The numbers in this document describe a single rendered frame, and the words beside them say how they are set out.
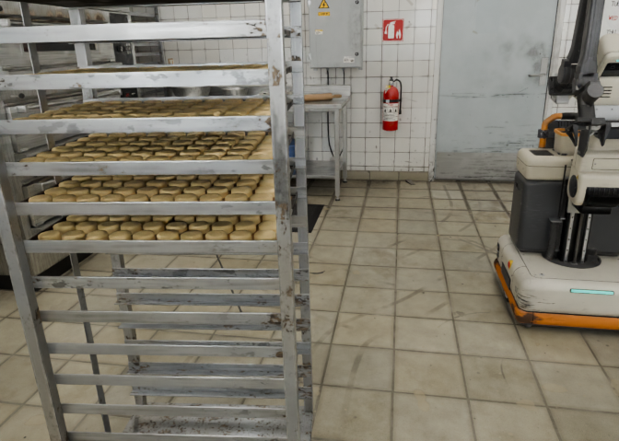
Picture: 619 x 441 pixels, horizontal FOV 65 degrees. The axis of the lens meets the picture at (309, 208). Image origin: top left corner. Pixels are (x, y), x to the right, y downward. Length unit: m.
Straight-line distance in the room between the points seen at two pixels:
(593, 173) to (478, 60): 2.78
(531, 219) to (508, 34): 2.66
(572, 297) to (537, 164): 0.67
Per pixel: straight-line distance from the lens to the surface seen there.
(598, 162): 2.52
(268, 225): 1.18
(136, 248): 1.16
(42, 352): 1.38
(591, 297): 2.67
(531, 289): 2.59
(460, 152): 5.19
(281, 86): 0.96
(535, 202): 2.77
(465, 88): 5.10
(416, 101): 5.04
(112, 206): 1.15
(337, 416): 2.07
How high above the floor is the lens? 1.38
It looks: 19 degrees down
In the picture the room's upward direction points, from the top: 2 degrees counter-clockwise
